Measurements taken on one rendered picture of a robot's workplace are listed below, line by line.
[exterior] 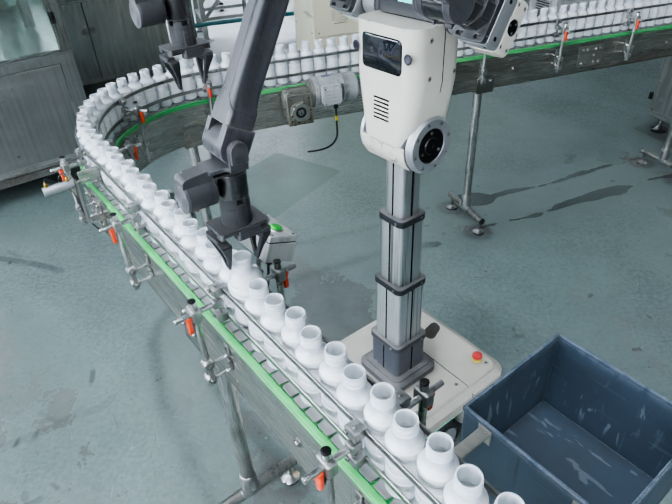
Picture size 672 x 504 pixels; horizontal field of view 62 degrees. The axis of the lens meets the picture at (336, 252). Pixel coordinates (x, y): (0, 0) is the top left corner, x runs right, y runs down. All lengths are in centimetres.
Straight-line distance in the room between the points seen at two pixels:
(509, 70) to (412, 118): 172
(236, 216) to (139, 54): 536
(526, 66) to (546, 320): 131
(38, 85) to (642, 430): 373
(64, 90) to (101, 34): 209
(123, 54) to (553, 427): 556
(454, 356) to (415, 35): 125
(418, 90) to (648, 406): 85
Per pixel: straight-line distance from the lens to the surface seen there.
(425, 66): 141
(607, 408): 137
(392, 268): 178
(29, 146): 421
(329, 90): 250
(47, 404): 271
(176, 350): 271
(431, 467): 83
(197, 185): 97
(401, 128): 147
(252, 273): 111
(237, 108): 95
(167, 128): 251
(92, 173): 186
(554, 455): 138
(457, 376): 213
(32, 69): 410
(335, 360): 92
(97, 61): 622
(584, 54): 341
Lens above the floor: 182
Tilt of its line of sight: 35 degrees down
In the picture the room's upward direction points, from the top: 3 degrees counter-clockwise
